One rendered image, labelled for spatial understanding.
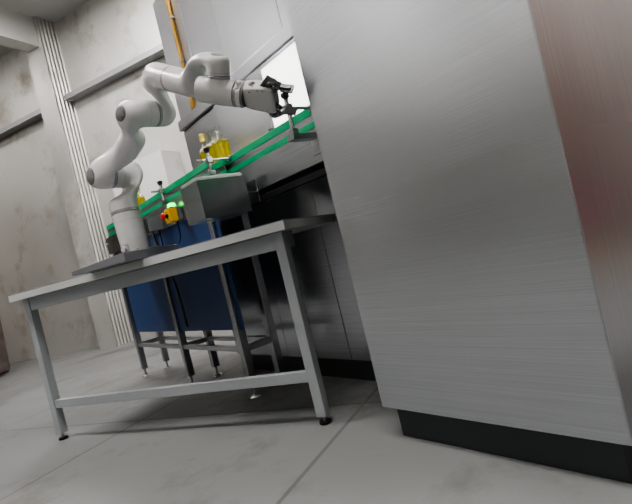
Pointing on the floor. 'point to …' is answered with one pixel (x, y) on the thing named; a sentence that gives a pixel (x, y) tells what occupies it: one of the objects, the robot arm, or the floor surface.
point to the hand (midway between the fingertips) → (292, 100)
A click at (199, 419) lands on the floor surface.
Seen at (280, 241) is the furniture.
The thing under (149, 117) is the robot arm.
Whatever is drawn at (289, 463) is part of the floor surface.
